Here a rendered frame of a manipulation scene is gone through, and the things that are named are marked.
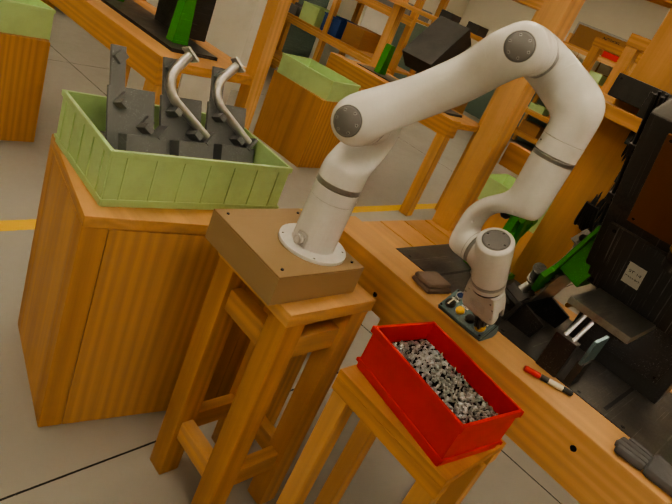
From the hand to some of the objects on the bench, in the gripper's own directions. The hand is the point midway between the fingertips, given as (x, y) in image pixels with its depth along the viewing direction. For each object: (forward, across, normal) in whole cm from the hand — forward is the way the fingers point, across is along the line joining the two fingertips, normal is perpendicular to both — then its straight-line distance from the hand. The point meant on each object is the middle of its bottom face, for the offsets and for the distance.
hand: (480, 320), depth 148 cm
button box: (+10, +5, +1) cm, 11 cm away
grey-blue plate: (+15, -23, -12) cm, 30 cm away
